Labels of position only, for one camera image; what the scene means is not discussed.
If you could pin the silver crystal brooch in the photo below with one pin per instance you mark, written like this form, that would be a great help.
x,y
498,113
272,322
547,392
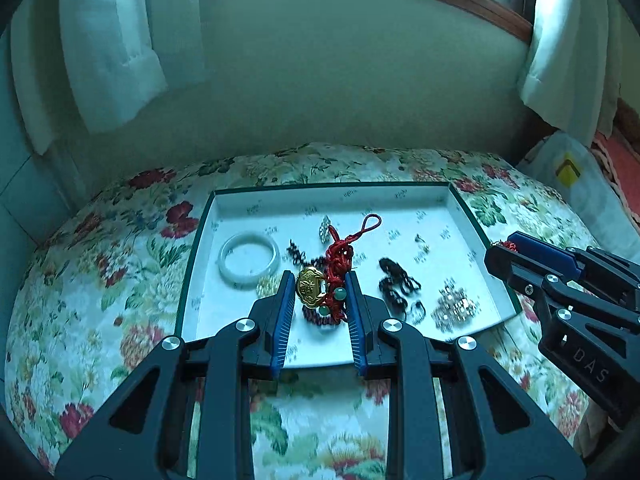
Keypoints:
x,y
327,227

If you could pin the pale jade bangle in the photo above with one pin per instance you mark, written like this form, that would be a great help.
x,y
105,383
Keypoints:
x,y
225,270

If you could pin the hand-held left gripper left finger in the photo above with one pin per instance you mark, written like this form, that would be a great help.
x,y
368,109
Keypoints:
x,y
280,330

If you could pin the white curtain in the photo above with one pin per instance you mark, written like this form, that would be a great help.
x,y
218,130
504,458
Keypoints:
x,y
570,60
115,35

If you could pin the red knot gold lock pendant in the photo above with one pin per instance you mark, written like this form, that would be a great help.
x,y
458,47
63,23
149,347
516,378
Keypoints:
x,y
310,287

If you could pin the pink woven mat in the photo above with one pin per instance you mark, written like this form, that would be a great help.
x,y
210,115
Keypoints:
x,y
622,165

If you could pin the green jewelry box tray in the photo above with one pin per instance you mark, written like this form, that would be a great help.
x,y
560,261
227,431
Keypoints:
x,y
250,210

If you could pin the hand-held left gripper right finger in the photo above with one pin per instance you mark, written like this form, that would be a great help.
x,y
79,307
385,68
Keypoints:
x,y
357,330

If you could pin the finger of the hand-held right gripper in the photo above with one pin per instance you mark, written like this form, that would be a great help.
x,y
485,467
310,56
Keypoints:
x,y
545,255
520,272

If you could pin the small red gold charm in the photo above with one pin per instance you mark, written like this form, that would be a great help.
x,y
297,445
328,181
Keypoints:
x,y
507,246

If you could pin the floral tablecloth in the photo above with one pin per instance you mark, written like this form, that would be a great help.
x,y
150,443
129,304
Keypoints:
x,y
100,270

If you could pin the crystal flower brooch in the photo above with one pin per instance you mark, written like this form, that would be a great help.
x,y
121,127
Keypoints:
x,y
452,307

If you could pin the plastic bag with yellow label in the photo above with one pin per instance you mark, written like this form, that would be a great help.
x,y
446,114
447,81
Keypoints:
x,y
585,195

